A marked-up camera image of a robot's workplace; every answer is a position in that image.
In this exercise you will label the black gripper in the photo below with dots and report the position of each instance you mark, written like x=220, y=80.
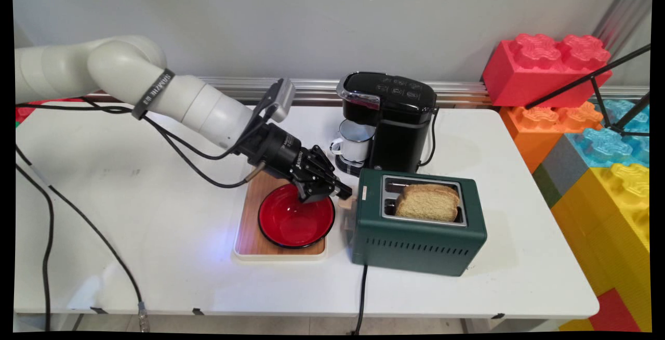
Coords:
x=278, y=153

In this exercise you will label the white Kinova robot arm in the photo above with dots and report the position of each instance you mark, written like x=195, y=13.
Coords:
x=130, y=77

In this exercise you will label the white enamel mug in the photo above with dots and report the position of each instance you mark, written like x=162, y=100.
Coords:
x=357, y=145

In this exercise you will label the red enamel bowl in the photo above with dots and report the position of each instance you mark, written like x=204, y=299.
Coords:
x=293, y=223

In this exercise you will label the wooden serving tray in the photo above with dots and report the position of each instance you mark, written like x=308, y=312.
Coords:
x=254, y=238

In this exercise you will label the black coffee machine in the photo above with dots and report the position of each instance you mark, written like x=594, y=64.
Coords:
x=397, y=127

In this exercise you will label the bread slice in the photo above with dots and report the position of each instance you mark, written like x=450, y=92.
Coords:
x=428, y=206

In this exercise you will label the green toaster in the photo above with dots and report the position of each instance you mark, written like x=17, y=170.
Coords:
x=415, y=244

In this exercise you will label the big orange building block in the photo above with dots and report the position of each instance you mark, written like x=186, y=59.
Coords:
x=535, y=132

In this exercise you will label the big green building block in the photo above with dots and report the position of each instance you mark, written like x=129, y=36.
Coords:
x=545, y=186

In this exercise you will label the big red building block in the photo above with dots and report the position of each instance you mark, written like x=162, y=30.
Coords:
x=530, y=77

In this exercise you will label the big blue building block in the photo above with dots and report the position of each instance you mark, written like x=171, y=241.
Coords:
x=608, y=145

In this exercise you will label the big yellow building block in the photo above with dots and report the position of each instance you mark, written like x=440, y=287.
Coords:
x=608, y=225

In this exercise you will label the black tripod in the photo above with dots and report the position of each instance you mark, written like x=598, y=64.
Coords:
x=597, y=88

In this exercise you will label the small red building block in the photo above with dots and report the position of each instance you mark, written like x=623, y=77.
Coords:
x=613, y=314

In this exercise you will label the slanted aluminium profile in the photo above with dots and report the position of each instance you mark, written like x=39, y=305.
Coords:
x=623, y=12

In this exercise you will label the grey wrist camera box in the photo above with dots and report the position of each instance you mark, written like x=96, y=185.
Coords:
x=280, y=98

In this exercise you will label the horizontal aluminium rail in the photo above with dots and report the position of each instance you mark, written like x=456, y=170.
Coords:
x=415, y=89

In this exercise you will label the red object behind rail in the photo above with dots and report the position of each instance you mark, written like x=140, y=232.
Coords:
x=23, y=114

